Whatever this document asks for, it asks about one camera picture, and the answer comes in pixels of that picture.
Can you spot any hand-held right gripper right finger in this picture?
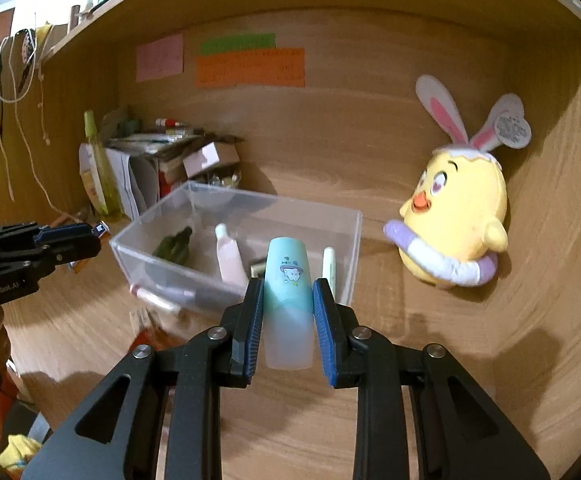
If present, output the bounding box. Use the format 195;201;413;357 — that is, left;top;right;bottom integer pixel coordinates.
311;277;553;480

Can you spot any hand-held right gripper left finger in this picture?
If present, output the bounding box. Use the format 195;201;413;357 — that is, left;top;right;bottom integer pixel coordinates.
20;277;266;480

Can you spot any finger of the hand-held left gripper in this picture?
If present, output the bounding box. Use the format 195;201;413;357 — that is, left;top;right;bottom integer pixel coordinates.
0;236;102;274
0;221;97;249

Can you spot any teal white bottle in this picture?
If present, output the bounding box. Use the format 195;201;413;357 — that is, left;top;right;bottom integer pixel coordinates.
263;236;316;371

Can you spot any white green slim tube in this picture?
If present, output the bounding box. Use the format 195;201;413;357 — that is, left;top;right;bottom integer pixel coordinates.
321;246;338;287

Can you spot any pink tube with white cap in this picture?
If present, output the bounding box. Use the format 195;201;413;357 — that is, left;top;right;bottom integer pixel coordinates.
215;223;250;289

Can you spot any dark green glass bottle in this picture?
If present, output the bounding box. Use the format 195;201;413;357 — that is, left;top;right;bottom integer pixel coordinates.
151;226;194;264

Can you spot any clear plastic storage box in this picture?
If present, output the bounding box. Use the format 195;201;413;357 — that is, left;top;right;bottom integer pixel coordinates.
109;181;363;317

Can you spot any small yellow bottle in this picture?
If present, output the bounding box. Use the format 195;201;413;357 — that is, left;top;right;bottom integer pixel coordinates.
81;170;104;214

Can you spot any green spray bottle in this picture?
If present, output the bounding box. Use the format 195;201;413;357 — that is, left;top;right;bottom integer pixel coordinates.
83;110;122;222

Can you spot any white paper sheet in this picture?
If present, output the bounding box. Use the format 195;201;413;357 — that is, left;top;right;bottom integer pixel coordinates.
79;142;159;221

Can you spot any pink white lip balm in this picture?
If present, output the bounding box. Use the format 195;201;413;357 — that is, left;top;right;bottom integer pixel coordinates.
129;283;184;316

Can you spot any red paper packet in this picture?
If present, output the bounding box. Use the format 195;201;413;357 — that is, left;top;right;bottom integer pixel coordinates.
129;310;181;356

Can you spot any stack of cardboard boxes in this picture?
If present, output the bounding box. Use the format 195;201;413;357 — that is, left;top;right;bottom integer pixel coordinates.
101;105;244;202

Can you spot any small white box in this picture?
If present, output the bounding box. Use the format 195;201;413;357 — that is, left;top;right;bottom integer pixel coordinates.
183;142;241;179

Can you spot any polka dot headband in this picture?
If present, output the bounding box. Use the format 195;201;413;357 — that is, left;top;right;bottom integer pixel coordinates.
15;27;39;102

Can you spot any yellow chick plush toy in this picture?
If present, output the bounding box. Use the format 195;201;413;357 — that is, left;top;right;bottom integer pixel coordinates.
383;75;532;289

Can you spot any pink sticky note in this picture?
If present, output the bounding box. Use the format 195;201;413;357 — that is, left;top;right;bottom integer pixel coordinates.
136;34;184;83

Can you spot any orange sticky note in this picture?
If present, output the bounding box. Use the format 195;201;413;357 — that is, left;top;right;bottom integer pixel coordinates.
195;48;305;89

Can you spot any green sticky note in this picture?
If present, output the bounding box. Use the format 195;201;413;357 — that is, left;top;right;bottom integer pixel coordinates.
200;33;276;56

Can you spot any white cable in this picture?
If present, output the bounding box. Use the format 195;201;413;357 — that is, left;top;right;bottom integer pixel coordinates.
0;35;79;222

